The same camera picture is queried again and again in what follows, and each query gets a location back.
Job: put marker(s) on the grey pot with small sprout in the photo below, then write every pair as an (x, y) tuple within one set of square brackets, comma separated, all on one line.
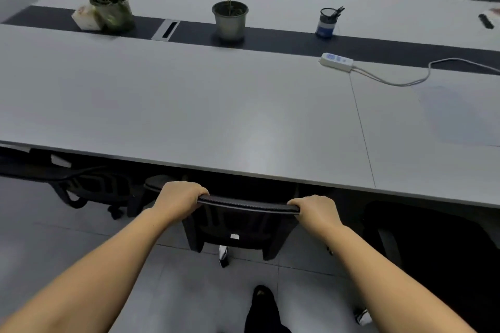
[(230, 22)]

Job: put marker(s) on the person's left forearm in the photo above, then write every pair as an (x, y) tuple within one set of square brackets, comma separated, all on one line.
[(86, 278)]

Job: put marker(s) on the white power strip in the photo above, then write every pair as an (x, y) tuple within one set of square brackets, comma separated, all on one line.
[(336, 61)]

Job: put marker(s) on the yellow white tissue pack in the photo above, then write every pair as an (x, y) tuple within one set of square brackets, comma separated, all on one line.
[(86, 18)]

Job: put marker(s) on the person's right hand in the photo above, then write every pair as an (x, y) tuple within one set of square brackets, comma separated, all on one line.
[(320, 217)]

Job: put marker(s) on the white paper sheet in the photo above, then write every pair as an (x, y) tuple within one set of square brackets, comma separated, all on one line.
[(457, 114)]

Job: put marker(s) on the person's right forearm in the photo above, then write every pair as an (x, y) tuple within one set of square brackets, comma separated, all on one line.
[(390, 290)]

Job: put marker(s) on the black sandal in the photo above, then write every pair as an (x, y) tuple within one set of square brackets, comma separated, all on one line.
[(262, 293)]

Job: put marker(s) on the person's black trousers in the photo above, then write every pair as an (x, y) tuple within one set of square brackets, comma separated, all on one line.
[(265, 317)]

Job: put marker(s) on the blue mesh pen holder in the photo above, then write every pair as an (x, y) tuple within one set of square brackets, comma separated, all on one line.
[(326, 26)]

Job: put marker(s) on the person's left hand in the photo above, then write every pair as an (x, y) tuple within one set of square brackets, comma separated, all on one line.
[(177, 202)]

